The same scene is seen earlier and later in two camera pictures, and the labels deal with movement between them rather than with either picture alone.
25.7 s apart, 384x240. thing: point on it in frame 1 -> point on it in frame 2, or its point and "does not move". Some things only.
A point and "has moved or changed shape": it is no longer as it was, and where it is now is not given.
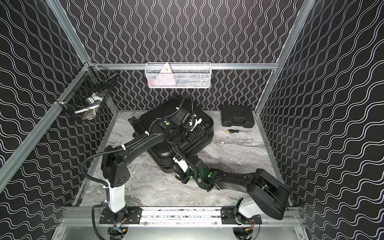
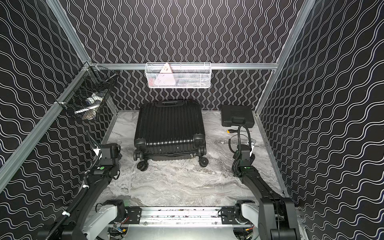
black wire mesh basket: x=85 y=96 does not move
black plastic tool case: x=237 y=115 does not move
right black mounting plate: x=227 y=217 does not move
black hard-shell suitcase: x=146 y=123 has moved or changed shape
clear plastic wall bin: x=178 y=74 does not move
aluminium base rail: x=182 y=218 does not move
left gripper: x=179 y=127 -> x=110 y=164
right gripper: x=181 y=175 -> x=252 y=158
